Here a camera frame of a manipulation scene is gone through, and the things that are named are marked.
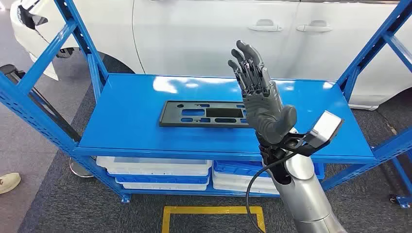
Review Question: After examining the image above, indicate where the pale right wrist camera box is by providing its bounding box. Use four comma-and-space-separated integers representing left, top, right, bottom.
306, 110, 344, 149

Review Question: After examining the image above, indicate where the black stand pole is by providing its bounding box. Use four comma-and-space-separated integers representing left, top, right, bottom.
0, 64, 82, 143

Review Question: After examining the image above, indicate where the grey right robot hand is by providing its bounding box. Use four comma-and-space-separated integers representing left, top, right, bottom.
227, 40, 297, 145

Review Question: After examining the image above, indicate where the black cable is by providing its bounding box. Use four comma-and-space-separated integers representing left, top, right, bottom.
245, 151, 298, 233

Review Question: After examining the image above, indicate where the blue metal shelf rack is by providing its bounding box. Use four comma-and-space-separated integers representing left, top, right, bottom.
0, 0, 412, 210

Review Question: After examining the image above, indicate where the round metal stand base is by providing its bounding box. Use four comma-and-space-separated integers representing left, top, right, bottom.
69, 157, 94, 178

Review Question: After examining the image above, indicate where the person's shoe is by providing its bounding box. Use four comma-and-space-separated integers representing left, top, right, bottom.
0, 172, 21, 195

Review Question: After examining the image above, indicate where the black plastic panel part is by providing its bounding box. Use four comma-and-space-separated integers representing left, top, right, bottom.
158, 100, 255, 129

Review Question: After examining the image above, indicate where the blue plastic tray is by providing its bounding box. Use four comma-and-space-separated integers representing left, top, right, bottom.
114, 174, 210, 185
214, 160, 325, 180

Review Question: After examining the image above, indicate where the white car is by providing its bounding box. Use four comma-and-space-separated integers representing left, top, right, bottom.
9, 0, 412, 112

